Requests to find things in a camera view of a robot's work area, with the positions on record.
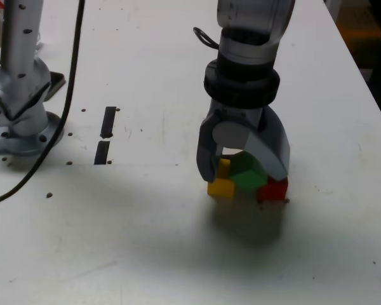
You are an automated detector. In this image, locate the yellow cube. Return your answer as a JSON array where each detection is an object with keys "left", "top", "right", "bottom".
[{"left": 208, "top": 158, "right": 236, "bottom": 198}]

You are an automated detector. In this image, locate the dark rectangular tray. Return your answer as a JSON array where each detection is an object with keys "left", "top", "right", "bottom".
[{"left": 46, "top": 72, "right": 66, "bottom": 102}]

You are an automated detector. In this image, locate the thin black wire loop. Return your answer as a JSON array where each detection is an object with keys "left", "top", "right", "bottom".
[{"left": 192, "top": 27, "right": 222, "bottom": 51}]

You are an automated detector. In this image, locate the red cube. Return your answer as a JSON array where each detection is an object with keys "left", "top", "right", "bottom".
[{"left": 257, "top": 177, "right": 288, "bottom": 201}]

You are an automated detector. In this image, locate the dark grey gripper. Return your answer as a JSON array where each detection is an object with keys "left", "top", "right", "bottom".
[{"left": 196, "top": 100, "right": 291, "bottom": 184}]

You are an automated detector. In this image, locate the thick black cable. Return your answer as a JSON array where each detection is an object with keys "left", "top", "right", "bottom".
[{"left": 0, "top": 0, "right": 86, "bottom": 207}]

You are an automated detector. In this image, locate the black tape strip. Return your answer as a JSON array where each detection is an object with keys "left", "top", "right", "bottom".
[{"left": 94, "top": 106, "right": 117, "bottom": 165}]

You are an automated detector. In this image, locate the green cube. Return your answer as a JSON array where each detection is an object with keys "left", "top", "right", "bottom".
[{"left": 230, "top": 151, "right": 269, "bottom": 191}]

